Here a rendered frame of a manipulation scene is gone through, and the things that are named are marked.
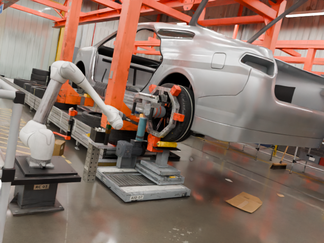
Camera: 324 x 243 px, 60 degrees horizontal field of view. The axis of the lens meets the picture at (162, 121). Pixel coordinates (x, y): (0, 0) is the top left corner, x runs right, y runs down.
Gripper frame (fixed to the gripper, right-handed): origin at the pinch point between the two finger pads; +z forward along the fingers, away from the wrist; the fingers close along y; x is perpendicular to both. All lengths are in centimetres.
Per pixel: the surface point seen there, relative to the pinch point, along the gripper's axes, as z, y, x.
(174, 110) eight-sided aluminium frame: 22.6, -23.0, -27.4
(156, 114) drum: 20.4, -1.8, -17.6
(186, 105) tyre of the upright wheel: 32, -27, -37
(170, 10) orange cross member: 150, 228, -247
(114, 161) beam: 30, 46, 51
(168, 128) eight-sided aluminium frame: 27.5, -20.4, -8.5
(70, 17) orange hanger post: -18, 242, -123
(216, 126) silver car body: 35, -70, -26
